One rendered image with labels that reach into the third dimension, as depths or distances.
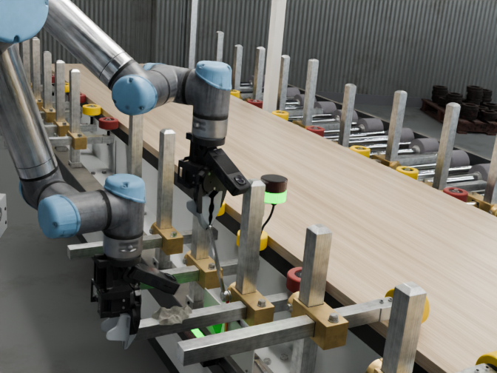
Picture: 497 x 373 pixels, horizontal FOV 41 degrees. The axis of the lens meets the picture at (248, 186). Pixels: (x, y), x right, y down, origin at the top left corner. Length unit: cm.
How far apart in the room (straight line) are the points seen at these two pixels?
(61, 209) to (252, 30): 697
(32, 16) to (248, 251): 70
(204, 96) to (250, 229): 31
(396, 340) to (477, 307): 50
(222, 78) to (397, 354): 63
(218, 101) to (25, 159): 39
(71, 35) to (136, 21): 672
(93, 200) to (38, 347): 179
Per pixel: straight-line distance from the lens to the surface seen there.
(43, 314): 319
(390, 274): 163
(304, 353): 134
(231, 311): 147
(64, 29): 134
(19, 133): 126
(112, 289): 132
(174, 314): 142
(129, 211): 125
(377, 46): 836
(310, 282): 126
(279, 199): 144
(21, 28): 105
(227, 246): 205
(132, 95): 127
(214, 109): 137
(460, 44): 869
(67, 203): 120
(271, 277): 183
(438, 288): 161
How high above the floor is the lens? 158
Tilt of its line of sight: 19 degrees down
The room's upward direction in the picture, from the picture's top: 5 degrees clockwise
